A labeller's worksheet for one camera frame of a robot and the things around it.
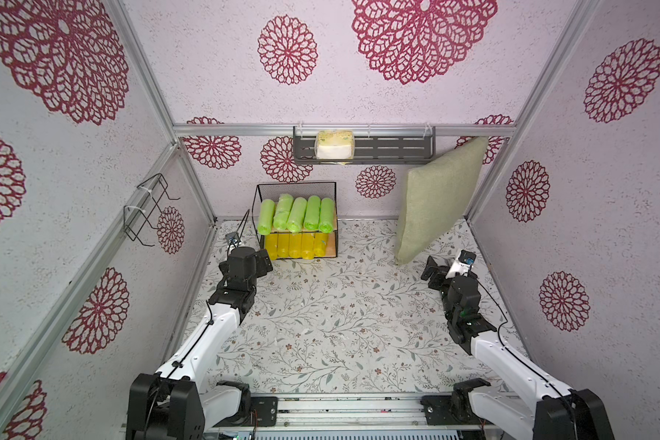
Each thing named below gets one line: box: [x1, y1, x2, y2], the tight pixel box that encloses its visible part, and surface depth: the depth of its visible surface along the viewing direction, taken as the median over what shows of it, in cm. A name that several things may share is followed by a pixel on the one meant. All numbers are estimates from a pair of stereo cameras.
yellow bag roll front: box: [265, 232, 279, 262], surface depth 108 cm
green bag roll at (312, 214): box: [303, 195, 321, 231], surface depth 96 cm
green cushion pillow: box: [394, 136, 490, 266], surface depth 90 cm
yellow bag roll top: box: [313, 231, 328, 258], surface depth 107 cm
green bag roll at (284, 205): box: [273, 193, 295, 231], surface depth 97 cm
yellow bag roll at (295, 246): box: [288, 233, 302, 259], surface depth 107 cm
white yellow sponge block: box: [314, 129, 355, 165], surface depth 92 cm
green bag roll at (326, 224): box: [318, 197, 335, 234], surface depth 95 cm
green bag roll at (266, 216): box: [257, 198, 275, 235], surface depth 96 cm
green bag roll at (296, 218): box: [286, 196, 308, 234], surface depth 97 cm
